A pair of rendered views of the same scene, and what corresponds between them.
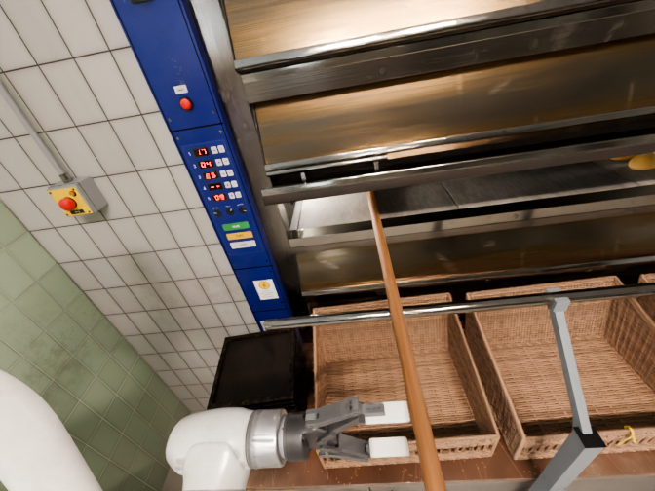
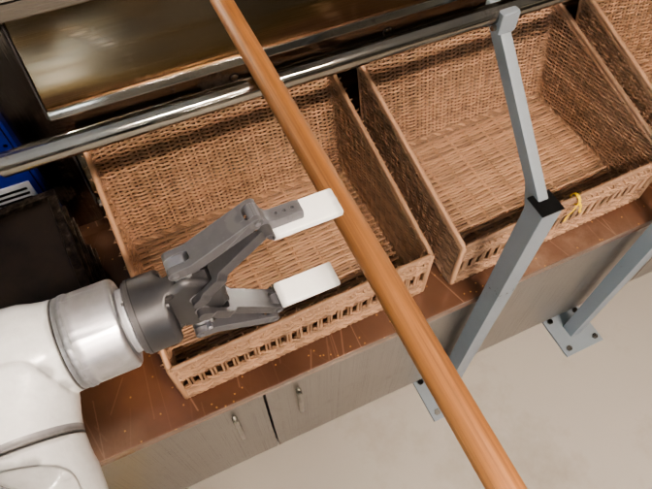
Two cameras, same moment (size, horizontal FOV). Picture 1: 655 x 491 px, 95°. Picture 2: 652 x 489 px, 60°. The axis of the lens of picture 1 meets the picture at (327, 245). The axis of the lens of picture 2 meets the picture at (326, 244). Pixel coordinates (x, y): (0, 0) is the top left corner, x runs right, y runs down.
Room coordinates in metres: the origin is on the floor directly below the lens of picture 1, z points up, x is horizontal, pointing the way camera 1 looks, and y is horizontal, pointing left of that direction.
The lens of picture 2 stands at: (-0.04, 0.10, 1.68)
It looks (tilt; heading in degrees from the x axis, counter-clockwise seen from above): 57 degrees down; 328
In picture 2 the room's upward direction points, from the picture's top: straight up
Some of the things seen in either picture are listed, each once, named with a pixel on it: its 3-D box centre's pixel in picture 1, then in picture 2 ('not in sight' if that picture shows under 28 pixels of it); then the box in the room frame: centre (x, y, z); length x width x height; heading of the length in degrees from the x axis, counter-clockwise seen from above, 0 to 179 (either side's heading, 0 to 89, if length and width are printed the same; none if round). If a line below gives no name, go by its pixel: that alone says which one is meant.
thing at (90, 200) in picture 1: (78, 197); not in sight; (0.94, 0.73, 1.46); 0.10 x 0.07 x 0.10; 83
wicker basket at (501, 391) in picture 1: (568, 358); (505, 131); (0.52, -0.74, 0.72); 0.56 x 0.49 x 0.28; 84
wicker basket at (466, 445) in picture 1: (391, 373); (261, 221); (0.60, -0.14, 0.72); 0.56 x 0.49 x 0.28; 84
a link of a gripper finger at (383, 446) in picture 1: (389, 446); (307, 284); (0.23, -0.04, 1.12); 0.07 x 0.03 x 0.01; 83
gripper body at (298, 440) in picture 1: (311, 434); (179, 301); (0.24, 0.09, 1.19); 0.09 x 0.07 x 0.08; 83
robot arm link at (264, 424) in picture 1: (271, 436); (103, 330); (0.25, 0.17, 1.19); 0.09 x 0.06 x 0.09; 173
